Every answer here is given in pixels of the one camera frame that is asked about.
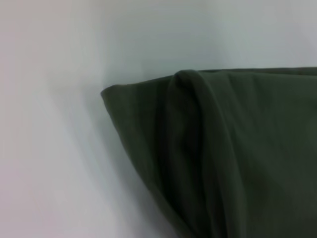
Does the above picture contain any dark green FREE t-shirt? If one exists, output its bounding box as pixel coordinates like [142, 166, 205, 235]
[100, 66, 317, 238]

